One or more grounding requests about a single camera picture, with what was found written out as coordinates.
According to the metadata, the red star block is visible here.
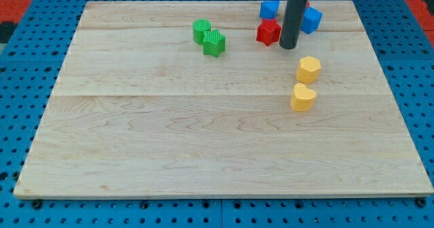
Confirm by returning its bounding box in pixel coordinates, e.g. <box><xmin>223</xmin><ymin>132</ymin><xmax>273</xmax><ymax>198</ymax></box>
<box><xmin>256</xmin><ymin>19</ymin><xmax>281</xmax><ymax>46</ymax></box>

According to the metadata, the green star block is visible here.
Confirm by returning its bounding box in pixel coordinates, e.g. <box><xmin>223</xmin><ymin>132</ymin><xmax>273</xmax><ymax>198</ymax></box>
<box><xmin>203</xmin><ymin>29</ymin><xmax>226</xmax><ymax>58</ymax></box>

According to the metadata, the light wooden board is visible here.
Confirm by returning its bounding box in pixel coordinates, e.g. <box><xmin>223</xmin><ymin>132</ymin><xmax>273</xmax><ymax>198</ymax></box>
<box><xmin>14</xmin><ymin>1</ymin><xmax>433</xmax><ymax>200</ymax></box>

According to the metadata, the green cylinder block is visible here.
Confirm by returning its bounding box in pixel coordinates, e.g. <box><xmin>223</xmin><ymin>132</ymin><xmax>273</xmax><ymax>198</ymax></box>
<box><xmin>192</xmin><ymin>19</ymin><xmax>212</xmax><ymax>45</ymax></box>

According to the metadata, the yellow heart block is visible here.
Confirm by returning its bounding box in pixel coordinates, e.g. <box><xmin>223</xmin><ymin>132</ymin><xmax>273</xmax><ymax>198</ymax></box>
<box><xmin>290</xmin><ymin>83</ymin><xmax>317</xmax><ymax>112</ymax></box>

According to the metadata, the yellow hexagon block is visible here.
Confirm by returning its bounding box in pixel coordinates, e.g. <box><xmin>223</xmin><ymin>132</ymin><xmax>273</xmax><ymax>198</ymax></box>
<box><xmin>296</xmin><ymin>56</ymin><xmax>321</xmax><ymax>84</ymax></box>

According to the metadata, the blue block left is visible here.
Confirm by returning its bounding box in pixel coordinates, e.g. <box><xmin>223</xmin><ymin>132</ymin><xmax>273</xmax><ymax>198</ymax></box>
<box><xmin>259</xmin><ymin>1</ymin><xmax>280</xmax><ymax>20</ymax></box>

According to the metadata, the blue cube block right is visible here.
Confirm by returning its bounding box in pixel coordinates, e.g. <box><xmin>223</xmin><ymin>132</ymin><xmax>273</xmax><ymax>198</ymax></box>
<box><xmin>301</xmin><ymin>7</ymin><xmax>323</xmax><ymax>34</ymax></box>

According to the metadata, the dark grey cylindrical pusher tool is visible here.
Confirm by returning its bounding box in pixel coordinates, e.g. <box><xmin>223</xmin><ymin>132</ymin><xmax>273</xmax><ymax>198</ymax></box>
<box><xmin>279</xmin><ymin>0</ymin><xmax>308</xmax><ymax>50</ymax></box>

